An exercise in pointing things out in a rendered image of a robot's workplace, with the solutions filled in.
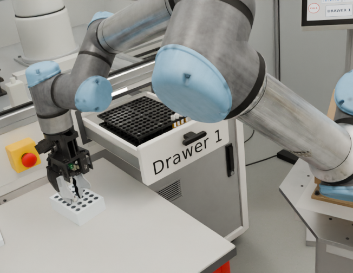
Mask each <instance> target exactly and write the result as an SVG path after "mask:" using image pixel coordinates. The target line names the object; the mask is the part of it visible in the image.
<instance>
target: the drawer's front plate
mask: <svg viewBox="0 0 353 273"><path fill-rule="evenodd" d="M217 130H219V139H222V140H221V141H219V142H217V143H216V141H218V132H216V133H215V131H217ZM201 131H205V132H206V133H207V135H206V136H205V137H203V138H201V139H199V140H197V141H195V142H193V143H191V144H189V145H187V146H185V145H183V144H182V142H183V141H184V140H185V139H184V134H186V133H188V132H194V133H196V134H197V133H199V132H201ZM207 138H208V139H207ZM206 139H207V140H206ZM204 140H206V148H205V144H204ZM199 142H200V143H202V146H201V147H199V148H197V151H199V150H201V149H202V151H200V152H198V153H197V152H196V151H195V146H196V144H197V143H199ZM228 142H229V136H228V121H227V120H222V121H220V122H217V123H204V122H198V121H194V120H192V121H189V122H187V123H185V124H183V125H181V126H179V127H177V128H175V129H173V130H171V131H168V132H166V133H164V134H162V135H160V136H158V137H156V138H154V139H152V140H150V141H147V142H145V143H143V144H141V145H139V146H138V147H137V149H136V150H137V153H138V159H139V165H140V170H141V176H142V181H143V183H144V184H146V185H147V186H148V185H150V184H152V183H154V182H156V181H158V180H160V179H162V178H164V177H165V176H167V175H169V174H171V173H173V172H175V171H177V170H179V169H180V168H182V167H184V166H186V165H188V164H190V163H192V162H194V161H195V160H197V159H199V158H201V157H203V156H205V155H207V154H209V153H210V152H212V151H214V150H216V149H217V148H219V147H221V146H223V145H225V144H227V143H228ZM191 146H193V148H192V156H191V157H190V156H189V153H188V151H187V159H185V158H184V155H183V153H182V151H184V154H185V156H186V149H187V148H188V149H189V152H190V153H191ZM175 154H179V155H180V160H181V162H178V163H177V164H176V165H175V164H173V160H174V159H175V158H177V157H178V155H176V156H175V157H173V156H174V155H175ZM169 157H171V158H170V159H169V161H168V165H169V168H167V163H166V159H168V158H169ZM158 160H162V161H163V162H164V169H163V170H162V171H161V172H160V173H158V174H156V175H155V172H154V166H153V162H155V161H158ZM155 168H156V172H159V171H160V170H161V169H162V163H161V162H157V163H155Z"/></svg>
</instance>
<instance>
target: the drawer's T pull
mask: <svg viewBox="0 0 353 273"><path fill-rule="evenodd" d="M206 135H207V133H206V132H205V131H201V132H199V133H197V134H196V133H194V132H188V133H186V134H184V139H185V140H184V141H183V142H182V144H183V145H185V146H187V145H189V144H191V143H193V142H195V141H197V140H199V139H201V138H203V137H205V136H206Z"/></svg>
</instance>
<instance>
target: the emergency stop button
mask: <svg viewBox="0 0 353 273"><path fill-rule="evenodd" d="M36 162H37V157H36V156H35V155H34V154H33V153H27V154H25V155H24V156H23V157H22V164H23V165H24V166H25V167H33V166H34V165H35V164H36Z"/></svg>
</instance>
